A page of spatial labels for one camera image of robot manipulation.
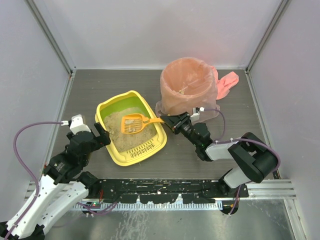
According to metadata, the aluminium frame rail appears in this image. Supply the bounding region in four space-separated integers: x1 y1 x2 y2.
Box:
24 178 297 201

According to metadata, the orange litter scoop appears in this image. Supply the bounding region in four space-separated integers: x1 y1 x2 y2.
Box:
120 113 164 134

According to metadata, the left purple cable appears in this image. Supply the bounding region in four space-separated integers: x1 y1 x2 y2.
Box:
3 120 118 240

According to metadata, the beige cat litter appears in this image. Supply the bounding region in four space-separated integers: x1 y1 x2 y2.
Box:
103 107 157 152

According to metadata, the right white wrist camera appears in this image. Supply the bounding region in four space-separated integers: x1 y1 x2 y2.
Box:
190 107 205 123

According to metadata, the yellow green litter box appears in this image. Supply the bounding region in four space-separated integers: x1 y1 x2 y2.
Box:
95 90 167 167

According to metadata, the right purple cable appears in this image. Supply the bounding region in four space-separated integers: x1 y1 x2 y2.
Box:
203 107 281 216

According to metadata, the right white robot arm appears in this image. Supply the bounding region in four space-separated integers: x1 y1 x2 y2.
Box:
160 112 281 195

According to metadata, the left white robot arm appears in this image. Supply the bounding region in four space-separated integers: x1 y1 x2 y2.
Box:
0 116 111 240

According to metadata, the white slotted cable duct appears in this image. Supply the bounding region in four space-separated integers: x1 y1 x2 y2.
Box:
72 201 223 211

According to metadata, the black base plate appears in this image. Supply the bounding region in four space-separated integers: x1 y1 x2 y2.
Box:
84 178 237 204

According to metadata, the purple cable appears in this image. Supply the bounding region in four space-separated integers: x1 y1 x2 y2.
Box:
203 107 281 216
3 120 118 240

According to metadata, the pink cloth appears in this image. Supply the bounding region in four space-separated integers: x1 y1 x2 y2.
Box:
211 66 239 100

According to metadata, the bin with pink bag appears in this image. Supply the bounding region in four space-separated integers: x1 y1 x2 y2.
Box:
155 57 220 122

